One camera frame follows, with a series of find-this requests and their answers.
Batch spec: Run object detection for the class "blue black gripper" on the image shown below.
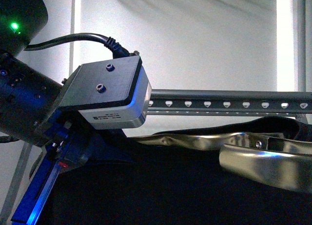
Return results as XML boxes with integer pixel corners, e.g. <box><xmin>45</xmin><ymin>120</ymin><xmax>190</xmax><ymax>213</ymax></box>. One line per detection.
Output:
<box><xmin>11</xmin><ymin>111</ymin><xmax>95</xmax><ymax>224</ymax></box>

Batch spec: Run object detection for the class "black printed t-shirt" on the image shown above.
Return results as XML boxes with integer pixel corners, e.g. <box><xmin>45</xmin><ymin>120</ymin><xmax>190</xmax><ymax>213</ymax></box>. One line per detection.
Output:
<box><xmin>38</xmin><ymin>130</ymin><xmax>312</xmax><ymax>225</ymax></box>

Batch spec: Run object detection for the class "metal clothes hanger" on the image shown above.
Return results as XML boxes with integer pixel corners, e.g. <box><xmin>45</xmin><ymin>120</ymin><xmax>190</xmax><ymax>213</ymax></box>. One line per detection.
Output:
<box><xmin>131</xmin><ymin>132</ymin><xmax>312</xmax><ymax>193</ymax></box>

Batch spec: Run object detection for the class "grey rack support leg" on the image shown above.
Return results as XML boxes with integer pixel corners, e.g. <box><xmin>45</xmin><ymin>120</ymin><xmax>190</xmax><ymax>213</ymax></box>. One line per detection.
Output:
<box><xmin>0</xmin><ymin>142</ymin><xmax>32</xmax><ymax>225</ymax></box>

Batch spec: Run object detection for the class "thin metal rack rod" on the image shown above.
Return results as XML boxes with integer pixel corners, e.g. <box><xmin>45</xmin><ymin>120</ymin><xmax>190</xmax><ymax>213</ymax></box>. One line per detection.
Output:
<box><xmin>147</xmin><ymin>110</ymin><xmax>300</xmax><ymax>117</ymax></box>

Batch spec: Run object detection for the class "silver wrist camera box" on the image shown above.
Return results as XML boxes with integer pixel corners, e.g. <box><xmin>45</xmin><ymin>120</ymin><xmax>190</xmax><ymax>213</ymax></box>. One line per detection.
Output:
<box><xmin>58</xmin><ymin>56</ymin><xmax>152</xmax><ymax>130</ymax></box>

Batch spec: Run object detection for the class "black camera cable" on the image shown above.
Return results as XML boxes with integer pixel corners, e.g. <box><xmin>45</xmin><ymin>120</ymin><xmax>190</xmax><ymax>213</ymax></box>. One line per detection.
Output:
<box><xmin>24</xmin><ymin>33</ymin><xmax>131</xmax><ymax>59</ymax></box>

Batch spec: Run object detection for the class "grey perforated rack rail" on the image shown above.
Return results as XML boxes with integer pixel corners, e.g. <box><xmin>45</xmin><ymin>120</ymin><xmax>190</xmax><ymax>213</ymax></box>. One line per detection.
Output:
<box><xmin>148</xmin><ymin>90</ymin><xmax>312</xmax><ymax>114</ymax></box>

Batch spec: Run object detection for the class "right rack support bracket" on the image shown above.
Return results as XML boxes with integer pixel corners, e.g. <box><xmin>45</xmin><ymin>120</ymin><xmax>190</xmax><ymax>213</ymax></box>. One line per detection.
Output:
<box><xmin>295</xmin><ymin>113</ymin><xmax>308</xmax><ymax>124</ymax></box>

